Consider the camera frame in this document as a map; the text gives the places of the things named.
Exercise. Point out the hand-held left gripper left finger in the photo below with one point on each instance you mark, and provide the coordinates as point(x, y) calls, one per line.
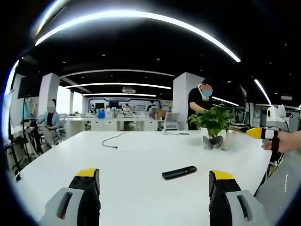
point(65, 207)

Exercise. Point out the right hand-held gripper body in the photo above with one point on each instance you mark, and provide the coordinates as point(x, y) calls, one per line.
point(277, 117)

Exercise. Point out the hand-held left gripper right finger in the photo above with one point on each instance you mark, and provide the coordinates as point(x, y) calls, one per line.
point(237, 207)

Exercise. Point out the black remote control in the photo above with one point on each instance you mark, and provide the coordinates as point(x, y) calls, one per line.
point(178, 172)

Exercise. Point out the person's right hand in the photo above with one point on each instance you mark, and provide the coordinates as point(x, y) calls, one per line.
point(289, 141)

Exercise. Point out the clear glass cup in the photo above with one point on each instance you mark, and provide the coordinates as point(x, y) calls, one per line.
point(230, 137)

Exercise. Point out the ceiling light strip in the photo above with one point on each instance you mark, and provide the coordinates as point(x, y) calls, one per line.
point(200, 28)
point(120, 94)
point(117, 71)
point(117, 84)
point(263, 91)

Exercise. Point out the green potted plant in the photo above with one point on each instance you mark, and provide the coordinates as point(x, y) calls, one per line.
point(214, 120)

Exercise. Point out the white mesh laundry bag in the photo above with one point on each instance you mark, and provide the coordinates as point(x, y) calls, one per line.
point(282, 188)

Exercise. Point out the black pen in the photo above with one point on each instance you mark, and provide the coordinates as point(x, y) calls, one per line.
point(184, 133)

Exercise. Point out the black metal stand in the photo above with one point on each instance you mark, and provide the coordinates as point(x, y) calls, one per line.
point(33, 141)

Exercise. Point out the white office chair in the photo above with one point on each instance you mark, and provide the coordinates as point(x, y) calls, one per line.
point(171, 121)

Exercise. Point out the white cabinet row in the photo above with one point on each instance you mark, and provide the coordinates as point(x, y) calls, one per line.
point(105, 123)

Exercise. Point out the blue water jug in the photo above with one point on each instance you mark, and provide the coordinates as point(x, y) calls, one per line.
point(101, 115)

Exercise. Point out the ceiling air conditioner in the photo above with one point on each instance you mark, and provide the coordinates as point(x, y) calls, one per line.
point(129, 89)

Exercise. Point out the black wall screen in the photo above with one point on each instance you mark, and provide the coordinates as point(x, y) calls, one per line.
point(29, 86)

